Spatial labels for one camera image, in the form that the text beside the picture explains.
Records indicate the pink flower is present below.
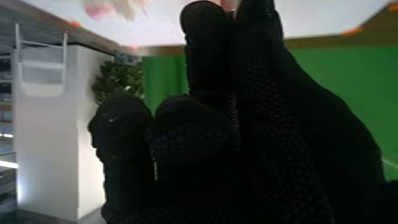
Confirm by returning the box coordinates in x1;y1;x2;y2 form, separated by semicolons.
82;0;153;21

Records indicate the green potted plant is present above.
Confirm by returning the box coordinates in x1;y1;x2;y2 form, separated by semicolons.
89;59;146;105

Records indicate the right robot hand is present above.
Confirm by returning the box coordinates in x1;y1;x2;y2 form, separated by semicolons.
87;0;398;224

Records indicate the white sheet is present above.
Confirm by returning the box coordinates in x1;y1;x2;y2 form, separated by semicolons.
19;0;398;48

